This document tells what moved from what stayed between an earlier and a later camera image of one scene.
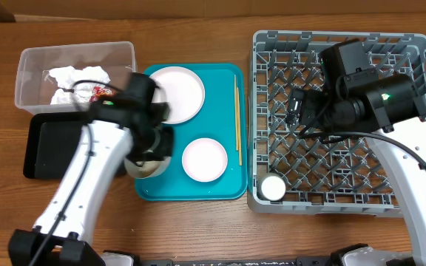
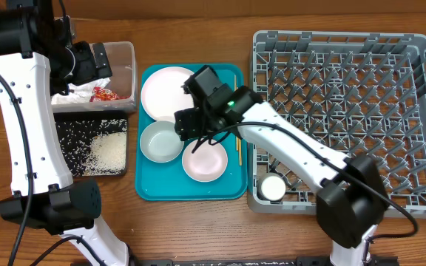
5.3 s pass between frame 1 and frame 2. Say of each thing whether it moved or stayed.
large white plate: stayed
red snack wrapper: stayed
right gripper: moved
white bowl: moved
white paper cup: stayed
